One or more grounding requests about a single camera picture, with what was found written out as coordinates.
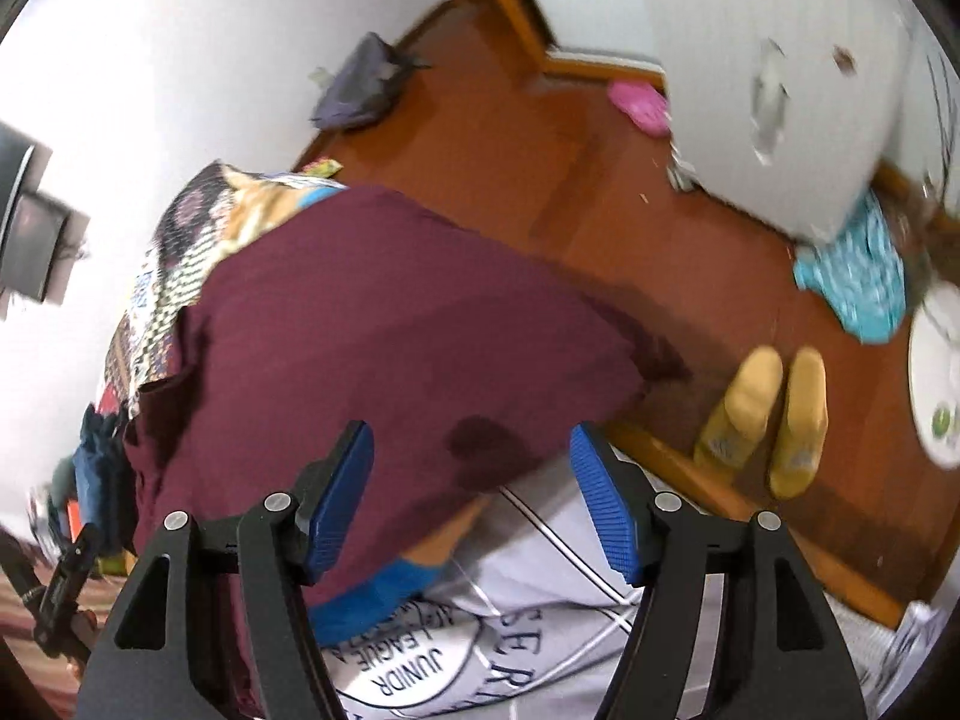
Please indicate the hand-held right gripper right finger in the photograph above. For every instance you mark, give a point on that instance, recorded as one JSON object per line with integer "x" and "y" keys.
{"x": 600, "y": 495}

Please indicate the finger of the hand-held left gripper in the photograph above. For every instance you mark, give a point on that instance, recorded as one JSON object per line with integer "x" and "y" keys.
{"x": 67, "y": 577}

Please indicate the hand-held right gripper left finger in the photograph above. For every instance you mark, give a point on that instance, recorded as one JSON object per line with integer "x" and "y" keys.
{"x": 345, "y": 495}

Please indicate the maroon garment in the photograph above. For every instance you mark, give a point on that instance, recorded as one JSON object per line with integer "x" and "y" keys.
{"x": 375, "y": 315}

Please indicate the orange box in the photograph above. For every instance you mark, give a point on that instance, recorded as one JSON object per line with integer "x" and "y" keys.
{"x": 73, "y": 519}

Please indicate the dark blue cloth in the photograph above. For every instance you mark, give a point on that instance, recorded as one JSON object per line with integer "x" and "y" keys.
{"x": 105, "y": 465}

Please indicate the white printed sheet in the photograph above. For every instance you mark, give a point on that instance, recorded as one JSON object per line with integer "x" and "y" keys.
{"x": 540, "y": 615}

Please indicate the yellow slipper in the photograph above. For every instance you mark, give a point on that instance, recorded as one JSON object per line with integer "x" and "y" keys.
{"x": 739, "y": 405}
{"x": 802, "y": 427}

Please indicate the patterned patchwork bedspread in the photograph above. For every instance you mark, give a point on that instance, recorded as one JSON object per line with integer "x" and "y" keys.
{"x": 187, "y": 225}

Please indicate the colourful packet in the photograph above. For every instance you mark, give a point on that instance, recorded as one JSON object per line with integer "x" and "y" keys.
{"x": 322, "y": 166}

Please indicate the grey box under television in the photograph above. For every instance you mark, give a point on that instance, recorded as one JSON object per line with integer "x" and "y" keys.
{"x": 41, "y": 247}

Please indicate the teal patterned cloth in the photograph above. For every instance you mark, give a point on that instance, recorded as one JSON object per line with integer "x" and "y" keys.
{"x": 855, "y": 277}

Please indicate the white round plastic disc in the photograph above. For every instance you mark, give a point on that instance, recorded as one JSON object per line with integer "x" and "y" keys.
{"x": 934, "y": 367}

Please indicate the grey bag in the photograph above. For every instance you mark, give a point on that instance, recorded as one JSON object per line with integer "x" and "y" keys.
{"x": 360, "y": 82}

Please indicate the white wardrobe with stickers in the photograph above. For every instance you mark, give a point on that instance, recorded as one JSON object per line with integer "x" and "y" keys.
{"x": 787, "y": 52}

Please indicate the wooden door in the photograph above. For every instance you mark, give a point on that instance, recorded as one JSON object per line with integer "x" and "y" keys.
{"x": 517, "y": 7}

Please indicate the wooden bed frame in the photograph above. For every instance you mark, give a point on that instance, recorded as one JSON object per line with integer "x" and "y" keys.
{"x": 750, "y": 517}

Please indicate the black wall television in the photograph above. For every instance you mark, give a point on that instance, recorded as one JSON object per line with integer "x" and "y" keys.
{"x": 15, "y": 180}

